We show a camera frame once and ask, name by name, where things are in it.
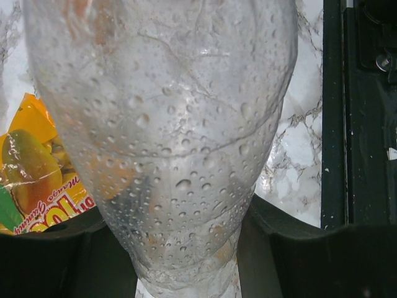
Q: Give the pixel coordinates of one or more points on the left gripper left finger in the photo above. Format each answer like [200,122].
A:
[77,258]

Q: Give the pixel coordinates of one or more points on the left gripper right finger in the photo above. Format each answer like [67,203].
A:
[281,256]

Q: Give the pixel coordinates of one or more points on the clear plastic bottle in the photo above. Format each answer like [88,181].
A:
[168,111]

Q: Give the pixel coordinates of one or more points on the orange mango gummy bag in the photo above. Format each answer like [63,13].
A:
[39,186]

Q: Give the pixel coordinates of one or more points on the black base frame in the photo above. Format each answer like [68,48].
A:
[358,184]

